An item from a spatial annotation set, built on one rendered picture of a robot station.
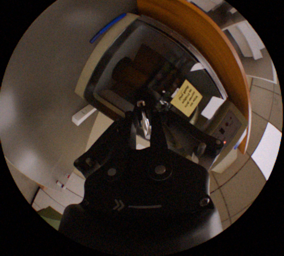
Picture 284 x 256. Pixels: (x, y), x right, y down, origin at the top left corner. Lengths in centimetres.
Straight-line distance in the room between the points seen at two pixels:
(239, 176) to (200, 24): 153
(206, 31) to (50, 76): 38
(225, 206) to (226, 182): 39
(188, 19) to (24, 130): 48
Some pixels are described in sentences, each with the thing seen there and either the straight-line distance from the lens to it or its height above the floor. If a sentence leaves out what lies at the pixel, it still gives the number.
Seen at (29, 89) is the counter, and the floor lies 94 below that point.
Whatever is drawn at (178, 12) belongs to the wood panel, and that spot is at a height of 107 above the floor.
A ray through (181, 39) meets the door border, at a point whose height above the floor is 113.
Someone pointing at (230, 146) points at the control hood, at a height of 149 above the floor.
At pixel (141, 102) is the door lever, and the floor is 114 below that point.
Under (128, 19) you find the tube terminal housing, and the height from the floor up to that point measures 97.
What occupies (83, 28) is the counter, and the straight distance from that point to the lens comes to 23.
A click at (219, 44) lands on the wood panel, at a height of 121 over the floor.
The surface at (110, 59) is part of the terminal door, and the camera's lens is 23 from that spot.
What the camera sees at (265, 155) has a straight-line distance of 162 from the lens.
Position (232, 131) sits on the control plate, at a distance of 38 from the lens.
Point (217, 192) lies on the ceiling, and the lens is 155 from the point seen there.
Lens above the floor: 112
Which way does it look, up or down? 11 degrees up
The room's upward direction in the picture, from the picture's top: 124 degrees clockwise
